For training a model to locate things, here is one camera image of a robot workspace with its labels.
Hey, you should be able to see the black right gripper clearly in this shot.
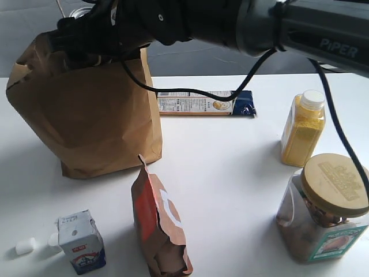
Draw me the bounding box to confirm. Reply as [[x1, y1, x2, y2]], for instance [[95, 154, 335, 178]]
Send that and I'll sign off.
[[51, 1, 190, 60]]

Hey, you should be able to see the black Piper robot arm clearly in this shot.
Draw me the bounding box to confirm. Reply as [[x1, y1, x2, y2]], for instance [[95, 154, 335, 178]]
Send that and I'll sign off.
[[48, 0, 368, 76]]

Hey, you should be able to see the brown paper bag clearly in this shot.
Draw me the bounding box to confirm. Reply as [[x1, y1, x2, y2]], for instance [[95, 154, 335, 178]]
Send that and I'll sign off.
[[6, 33, 163, 179]]

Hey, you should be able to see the flat noodle packet blue end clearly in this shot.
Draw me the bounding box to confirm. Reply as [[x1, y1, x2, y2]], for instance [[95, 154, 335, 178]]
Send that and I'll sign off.
[[157, 90, 257, 117]]

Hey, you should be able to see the copper red snack pouch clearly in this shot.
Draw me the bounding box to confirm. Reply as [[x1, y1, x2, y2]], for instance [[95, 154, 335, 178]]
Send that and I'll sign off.
[[131, 155, 193, 276]]

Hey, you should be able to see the small white blue milk carton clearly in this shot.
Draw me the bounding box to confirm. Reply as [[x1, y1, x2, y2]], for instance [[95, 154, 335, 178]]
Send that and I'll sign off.
[[57, 209, 106, 275]]

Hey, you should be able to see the yellow millet plastic bottle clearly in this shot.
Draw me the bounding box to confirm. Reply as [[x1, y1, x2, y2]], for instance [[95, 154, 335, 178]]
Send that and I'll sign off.
[[281, 89, 326, 167]]

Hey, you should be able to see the small white bottle cap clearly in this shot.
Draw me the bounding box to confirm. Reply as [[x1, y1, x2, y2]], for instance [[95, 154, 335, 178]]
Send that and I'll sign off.
[[15, 237, 36, 256]]

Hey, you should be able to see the clear jar with tan lid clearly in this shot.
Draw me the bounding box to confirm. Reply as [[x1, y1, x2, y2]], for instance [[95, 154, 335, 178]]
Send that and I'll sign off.
[[276, 154, 368, 263]]

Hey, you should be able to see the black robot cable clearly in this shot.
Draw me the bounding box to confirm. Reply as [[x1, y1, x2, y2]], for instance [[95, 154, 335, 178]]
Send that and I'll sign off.
[[115, 0, 369, 208]]

